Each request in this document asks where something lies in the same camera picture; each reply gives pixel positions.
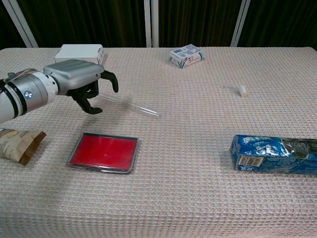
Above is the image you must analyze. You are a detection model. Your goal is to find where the red ink pad case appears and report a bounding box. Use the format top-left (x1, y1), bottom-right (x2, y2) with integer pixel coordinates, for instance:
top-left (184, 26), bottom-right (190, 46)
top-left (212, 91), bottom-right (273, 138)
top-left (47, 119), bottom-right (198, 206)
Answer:
top-left (66, 132), bottom-right (142, 175)

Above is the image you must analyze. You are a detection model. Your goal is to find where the clear plastic tube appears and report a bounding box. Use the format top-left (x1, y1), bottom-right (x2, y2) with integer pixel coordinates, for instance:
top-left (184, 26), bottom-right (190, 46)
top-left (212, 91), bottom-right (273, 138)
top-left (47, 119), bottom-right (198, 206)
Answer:
top-left (100, 94), bottom-right (161, 118)

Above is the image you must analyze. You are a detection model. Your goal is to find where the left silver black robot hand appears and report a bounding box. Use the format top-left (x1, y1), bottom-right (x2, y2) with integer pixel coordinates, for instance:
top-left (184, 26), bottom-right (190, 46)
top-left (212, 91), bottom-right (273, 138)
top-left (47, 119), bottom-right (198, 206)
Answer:
top-left (43, 59), bottom-right (119, 115)

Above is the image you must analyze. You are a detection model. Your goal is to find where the beige waffle tablecloth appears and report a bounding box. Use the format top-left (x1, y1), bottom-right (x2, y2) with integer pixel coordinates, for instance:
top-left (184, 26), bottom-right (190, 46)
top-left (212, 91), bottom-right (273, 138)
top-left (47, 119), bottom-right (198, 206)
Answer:
top-left (0, 46), bottom-right (317, 238)

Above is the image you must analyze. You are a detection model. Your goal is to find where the white frame post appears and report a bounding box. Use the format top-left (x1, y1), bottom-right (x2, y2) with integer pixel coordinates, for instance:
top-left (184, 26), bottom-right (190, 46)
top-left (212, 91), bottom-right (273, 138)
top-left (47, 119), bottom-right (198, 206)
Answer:
top-left (144, 0), bottom-right (152, 48)
top-left (4, 0), bottom-right (39, 49)
top-left (230, 0), bottom-right (251, 48)
top-left (151, 0), bottom-right (159, 48)

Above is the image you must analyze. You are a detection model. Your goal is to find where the white cardboard box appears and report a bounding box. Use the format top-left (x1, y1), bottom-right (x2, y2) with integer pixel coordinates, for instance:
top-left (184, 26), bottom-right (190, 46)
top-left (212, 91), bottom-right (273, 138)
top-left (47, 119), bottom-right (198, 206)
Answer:
top-left (54, 44), bottom-right (105, 66)

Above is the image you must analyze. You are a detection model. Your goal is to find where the brown snack bag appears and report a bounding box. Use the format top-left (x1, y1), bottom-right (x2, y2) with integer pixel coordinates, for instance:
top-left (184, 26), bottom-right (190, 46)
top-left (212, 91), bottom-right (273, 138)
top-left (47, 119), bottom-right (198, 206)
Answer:
top-left (0, 127), bottom-right (48, 167)

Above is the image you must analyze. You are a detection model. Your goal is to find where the blue white tissue pack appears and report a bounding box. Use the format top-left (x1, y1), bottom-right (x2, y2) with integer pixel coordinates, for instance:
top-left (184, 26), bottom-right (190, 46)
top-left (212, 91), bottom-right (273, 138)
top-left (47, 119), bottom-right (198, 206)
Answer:
top-left (169, 44), bottom-right (205, 69)

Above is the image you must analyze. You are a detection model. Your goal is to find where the dark green curtain panel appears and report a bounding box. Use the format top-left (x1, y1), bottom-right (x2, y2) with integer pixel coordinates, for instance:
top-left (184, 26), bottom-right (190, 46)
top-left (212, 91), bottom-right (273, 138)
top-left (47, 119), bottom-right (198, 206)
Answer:
top-left (14, 0), bottom-right (147, 49)
top-left (158, 0), bottom-right (241, 48)
top-left (241, 0), bottom-right (317, 52)
top-left (0, 0), bottom-right (28, 51)

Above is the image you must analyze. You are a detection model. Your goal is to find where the blue cookie package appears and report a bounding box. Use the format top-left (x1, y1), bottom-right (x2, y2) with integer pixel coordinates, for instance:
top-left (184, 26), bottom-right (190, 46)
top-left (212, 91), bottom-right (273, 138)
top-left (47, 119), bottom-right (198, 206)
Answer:
top-left (230, 134), bottom-right (317, 176)

